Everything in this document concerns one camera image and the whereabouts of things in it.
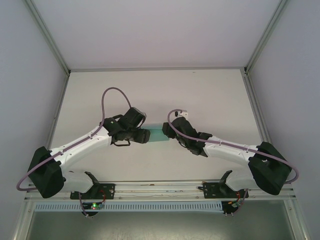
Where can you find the teal cardboard box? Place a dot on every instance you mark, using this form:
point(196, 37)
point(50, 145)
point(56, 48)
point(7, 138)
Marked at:
point(157, 135)

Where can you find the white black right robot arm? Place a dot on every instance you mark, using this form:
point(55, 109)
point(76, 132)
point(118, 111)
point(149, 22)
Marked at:
point(225, 150)

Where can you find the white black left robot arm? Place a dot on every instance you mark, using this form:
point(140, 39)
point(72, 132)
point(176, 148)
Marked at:
point(82, 145)

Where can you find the small circuit board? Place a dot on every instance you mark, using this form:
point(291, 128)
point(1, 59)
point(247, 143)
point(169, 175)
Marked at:
point(235, 204)

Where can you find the circuit board with green light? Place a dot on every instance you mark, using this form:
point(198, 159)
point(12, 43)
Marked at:
point(93, 206)

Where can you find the aluminium rear rail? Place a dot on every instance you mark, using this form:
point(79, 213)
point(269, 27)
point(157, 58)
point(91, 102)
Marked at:
point(155, 69)

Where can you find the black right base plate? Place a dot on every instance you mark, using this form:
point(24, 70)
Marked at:
point(211, 191)

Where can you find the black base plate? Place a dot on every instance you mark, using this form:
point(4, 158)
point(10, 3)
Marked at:
point(110, 191)
point(211, 191)

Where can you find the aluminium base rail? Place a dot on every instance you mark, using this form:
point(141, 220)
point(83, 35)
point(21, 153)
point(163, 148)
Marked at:
point(155, 191)

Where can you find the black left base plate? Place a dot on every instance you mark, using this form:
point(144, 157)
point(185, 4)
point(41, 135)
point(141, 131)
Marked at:
point(110, 191)

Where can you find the aluminium side rail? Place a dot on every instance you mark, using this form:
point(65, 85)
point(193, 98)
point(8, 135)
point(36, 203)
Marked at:
point(59, 100)
point(255, 105)

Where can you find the aluminium frame post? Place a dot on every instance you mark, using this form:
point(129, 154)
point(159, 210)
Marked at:
point(48, 37)
point(266, 37)

